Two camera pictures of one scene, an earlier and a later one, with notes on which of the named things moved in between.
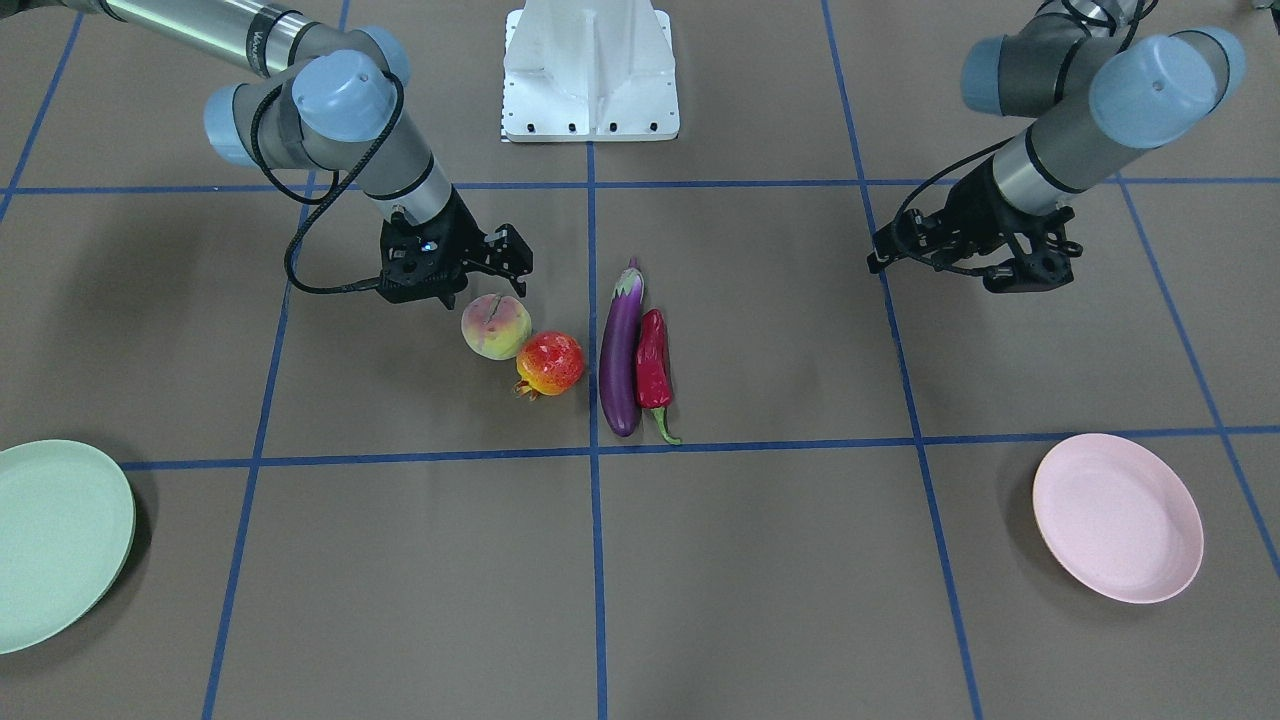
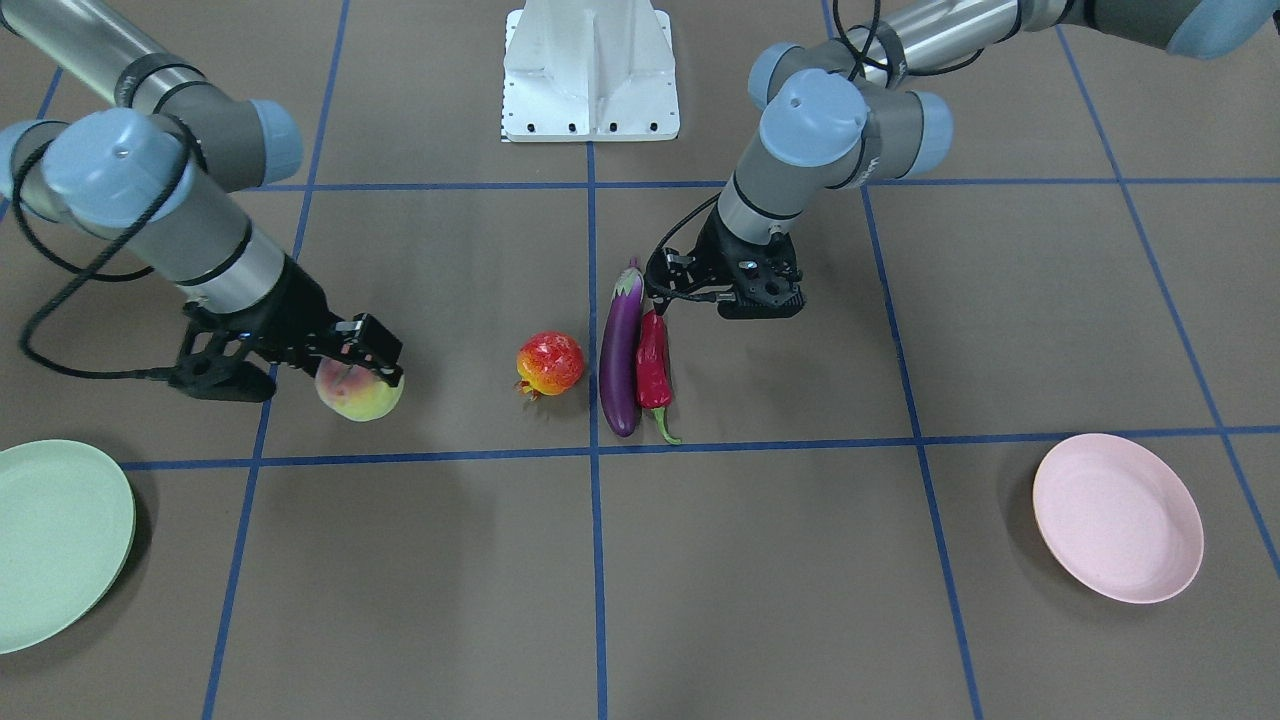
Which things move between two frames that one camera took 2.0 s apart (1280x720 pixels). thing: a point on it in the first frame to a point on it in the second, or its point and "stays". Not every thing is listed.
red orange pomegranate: x=549 y=363 stays
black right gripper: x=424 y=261 to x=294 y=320
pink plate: x=1118 y=516 stays
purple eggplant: x=618 y=379 stays
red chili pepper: x=654 y=383 stays
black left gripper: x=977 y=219 to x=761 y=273
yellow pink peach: x=496 y=327 to x=356 y=392
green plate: x=67 y=528 stays
